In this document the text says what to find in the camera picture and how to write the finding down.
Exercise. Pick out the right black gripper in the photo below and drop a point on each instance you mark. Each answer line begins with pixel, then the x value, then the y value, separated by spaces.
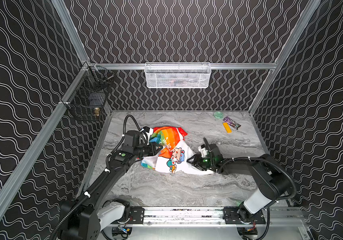
pixel 200 160

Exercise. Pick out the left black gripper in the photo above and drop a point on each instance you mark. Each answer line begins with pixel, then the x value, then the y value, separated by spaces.
pixel 152 150

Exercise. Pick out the rainbow cartoon kids jacket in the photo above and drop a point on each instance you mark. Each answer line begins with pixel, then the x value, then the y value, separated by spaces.
pixel 174 155

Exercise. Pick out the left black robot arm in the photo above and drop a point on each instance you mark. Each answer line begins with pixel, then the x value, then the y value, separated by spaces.
pixel 78 218

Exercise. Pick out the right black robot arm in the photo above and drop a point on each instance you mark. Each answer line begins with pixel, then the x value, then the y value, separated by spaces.
pixel 272 181

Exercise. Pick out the yellow rectangular block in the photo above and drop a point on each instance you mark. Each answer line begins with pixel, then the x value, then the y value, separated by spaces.
pixel 227 127

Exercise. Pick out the purple M&M's candy packet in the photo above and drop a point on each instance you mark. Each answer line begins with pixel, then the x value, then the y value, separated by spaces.
pixel 231 122

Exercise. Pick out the green round plastic lid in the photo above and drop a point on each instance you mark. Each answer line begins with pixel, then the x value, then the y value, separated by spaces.
pixel 218 115

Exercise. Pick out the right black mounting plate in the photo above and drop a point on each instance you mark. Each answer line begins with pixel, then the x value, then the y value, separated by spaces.
pixel 237 216

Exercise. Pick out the black mounting plate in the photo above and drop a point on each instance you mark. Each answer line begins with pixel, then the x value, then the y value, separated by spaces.
pixel 237 216
pixel 134 216

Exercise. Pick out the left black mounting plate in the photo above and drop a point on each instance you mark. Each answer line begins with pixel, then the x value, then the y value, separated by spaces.
pixel 134 216

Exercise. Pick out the brass knob in basket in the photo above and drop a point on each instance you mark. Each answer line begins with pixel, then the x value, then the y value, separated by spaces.
pixel 96 112

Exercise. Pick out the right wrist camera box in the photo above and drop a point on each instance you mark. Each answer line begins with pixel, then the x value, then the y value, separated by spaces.
pixel 205 148

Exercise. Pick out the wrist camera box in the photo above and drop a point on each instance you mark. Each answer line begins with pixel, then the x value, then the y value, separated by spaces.
pixel 147 132
pixel 205 148

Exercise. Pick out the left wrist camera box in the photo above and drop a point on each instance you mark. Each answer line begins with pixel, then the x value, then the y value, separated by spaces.
pixel 147 132

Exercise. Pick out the white wire mesh basket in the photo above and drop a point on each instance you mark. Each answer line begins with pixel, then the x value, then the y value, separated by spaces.
pixel 177 75

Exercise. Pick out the black wire wall basket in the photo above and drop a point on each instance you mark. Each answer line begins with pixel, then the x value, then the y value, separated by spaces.
pixel 91 93

